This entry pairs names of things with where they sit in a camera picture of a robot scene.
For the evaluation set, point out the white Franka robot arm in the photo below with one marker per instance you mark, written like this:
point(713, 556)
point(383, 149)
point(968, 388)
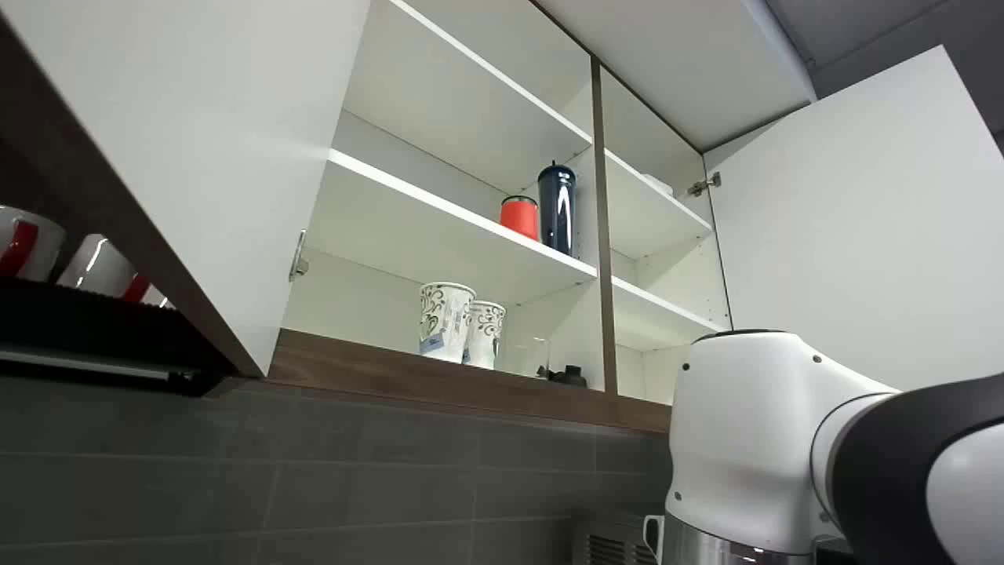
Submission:
point(764, 440)

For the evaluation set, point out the metal cabinet hinge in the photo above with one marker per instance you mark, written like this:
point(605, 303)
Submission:
point(299, 259)
point(704, 185)

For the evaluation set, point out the white cabinet door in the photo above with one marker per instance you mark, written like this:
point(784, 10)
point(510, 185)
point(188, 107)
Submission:
point(207, 127)
point(868, 230)

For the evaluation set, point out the floral paper cup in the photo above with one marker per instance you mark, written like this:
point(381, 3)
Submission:
point(443, 321)
point(485, 334)

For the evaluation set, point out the red cup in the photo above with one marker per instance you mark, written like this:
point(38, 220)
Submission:
point(520, 219)

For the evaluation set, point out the dark blue tumbler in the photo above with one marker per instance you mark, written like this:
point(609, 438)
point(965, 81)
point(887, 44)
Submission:
point(558, 209)

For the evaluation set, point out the small black object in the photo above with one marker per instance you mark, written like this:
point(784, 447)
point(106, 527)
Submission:
point(564, 375)

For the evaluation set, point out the white mug red stripe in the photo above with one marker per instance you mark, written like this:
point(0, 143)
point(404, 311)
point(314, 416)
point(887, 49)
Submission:
point(28, 242)
point(100, 269)

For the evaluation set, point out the white wall cabinet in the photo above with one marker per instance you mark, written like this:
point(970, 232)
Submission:
point(442, 220)

